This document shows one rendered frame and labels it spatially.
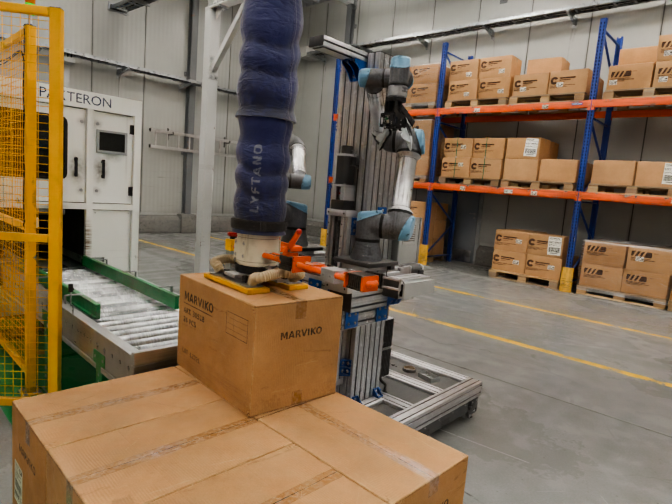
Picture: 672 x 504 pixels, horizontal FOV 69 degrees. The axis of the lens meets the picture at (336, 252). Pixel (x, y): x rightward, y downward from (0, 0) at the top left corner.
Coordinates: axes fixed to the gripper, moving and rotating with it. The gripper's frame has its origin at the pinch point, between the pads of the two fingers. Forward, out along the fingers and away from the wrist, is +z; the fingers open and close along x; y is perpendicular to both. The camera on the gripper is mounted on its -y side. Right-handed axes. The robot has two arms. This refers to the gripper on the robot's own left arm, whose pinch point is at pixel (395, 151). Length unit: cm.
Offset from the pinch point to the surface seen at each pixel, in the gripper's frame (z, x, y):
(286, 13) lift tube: -45, -27, 37
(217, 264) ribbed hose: 51, -52, 44
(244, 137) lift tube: 0, -39, 44
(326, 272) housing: 44, 7, 42
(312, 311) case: 62, -7, 33
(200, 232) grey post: 76, -349, -137
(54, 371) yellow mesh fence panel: 122, -151, 73
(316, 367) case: 85, -6, 29
